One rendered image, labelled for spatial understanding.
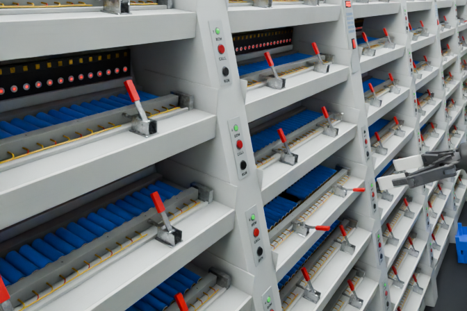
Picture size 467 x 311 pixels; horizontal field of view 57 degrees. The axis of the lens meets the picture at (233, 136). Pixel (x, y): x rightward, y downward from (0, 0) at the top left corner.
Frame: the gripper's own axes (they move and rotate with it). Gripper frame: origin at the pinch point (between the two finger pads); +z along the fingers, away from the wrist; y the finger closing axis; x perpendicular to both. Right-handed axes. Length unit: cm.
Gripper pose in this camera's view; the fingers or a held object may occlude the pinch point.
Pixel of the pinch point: (391, 173)
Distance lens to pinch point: 111.8
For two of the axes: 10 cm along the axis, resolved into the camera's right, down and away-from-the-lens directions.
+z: -7.5, 2.4, 6.2
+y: 5.7, -2.6, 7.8
